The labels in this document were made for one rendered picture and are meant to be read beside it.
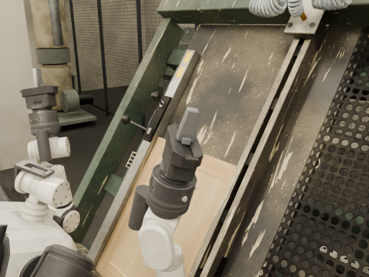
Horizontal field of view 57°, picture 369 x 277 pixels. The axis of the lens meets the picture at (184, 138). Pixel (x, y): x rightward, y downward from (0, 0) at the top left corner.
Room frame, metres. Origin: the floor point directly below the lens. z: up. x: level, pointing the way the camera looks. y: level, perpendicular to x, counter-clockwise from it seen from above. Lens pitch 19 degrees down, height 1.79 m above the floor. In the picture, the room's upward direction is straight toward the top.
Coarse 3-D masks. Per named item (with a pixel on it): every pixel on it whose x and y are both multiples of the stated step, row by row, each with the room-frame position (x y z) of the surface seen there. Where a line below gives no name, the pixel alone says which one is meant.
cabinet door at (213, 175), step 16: (160, 144) 1.25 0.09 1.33; (160, 160) 1.20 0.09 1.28; (208, 160) 1.07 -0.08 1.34; (144, 176) 1.20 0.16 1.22; (208, 176) 1.03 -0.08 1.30; (224, 176) 0.99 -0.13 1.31; (208, 192) 0.99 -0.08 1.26; (224, 192) 0.96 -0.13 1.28; (128, 208) 1.15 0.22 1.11; (192, 208) 0.99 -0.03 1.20; (208, 208) 0.96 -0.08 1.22; (192, 224) 0.95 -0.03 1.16; (208, 224) 0.92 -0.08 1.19; (112, 240) 1.10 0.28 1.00; (128, 240) 1.06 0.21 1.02; (176, 240) 0.95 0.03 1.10; (192, 240) 0.92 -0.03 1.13; (112, 256) 1.05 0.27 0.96; (128, 256) 1.01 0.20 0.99; (192, 256) 0.88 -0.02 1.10; (112, 272) 1.01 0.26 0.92; (128, 272) 0.97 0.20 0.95; (144, 272) 0.94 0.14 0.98
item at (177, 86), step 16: (192, 64) 1.42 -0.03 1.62; (176, 80) 1.39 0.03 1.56; (176, 96) 1.36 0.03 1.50; (160, 128) 1.30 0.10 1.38; (144, 144) 1.28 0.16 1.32; (144, 160) 1.24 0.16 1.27; (128, 176) 1.22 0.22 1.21; (128, 192) 1.18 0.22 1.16; (112, 208) 1.17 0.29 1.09; (112, 224) 1.13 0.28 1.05; (96, 240) 1.12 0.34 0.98; (96, 256) 1.07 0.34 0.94
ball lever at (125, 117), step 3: (123, 117) 1.27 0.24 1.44; (126, 117) 1.26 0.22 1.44; (129, 117) 1.27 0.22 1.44; (123, 120) 1.26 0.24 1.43; (126, 120) 1.26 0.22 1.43; (129, 120) 1.27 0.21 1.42; (123, 123) 1.27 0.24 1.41; (126, 123) 1.26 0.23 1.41; (132, 123) 1.28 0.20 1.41; (135, 123) 1.28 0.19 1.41; (138, 126) 1.28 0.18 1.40; (141, 126) 1.28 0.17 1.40; (144, 129) 1.28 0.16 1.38; (147, 129) 1.29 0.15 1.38; (150, 129) 1.28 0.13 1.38; (147, 132) 1.28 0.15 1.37; (150, 132) 1.28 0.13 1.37
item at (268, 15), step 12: (252, 0) 1.12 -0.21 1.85; (264, 0) 1.10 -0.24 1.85; (276, 0) 1.11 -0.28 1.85; (312, 0) 0.98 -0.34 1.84; (324, 0) 0.95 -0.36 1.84; (336, 0) 0.93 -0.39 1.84; (348, 0) 0.96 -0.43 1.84; (252, 12) 1.14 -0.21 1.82; (264, 12) 1.09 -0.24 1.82; (276, 12) 1.07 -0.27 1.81
